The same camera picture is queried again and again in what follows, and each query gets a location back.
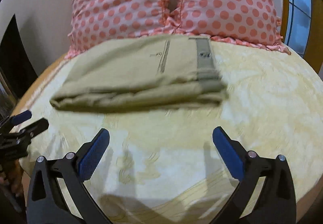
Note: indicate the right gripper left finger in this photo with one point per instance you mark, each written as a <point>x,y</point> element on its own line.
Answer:
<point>46,204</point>

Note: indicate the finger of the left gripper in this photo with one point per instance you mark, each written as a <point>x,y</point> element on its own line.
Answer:
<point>20,118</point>
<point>33,129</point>

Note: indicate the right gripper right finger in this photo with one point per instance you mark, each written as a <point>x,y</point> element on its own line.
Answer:
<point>277,200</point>

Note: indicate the khaki beige pants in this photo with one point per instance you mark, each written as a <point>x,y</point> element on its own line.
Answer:
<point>163,71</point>

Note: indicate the yellow paisley bed sheet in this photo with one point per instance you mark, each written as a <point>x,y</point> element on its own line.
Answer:
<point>162,166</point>

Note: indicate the left polka dot pillow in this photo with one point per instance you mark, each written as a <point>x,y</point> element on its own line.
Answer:
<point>96,21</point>

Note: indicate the polka dot pillow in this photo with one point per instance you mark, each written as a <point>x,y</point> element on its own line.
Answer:
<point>253,23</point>
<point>96,21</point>

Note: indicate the right polka dot pillow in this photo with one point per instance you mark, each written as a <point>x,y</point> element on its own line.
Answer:
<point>253,23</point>

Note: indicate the window with wooden frame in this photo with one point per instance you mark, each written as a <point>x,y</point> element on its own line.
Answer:
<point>302,29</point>

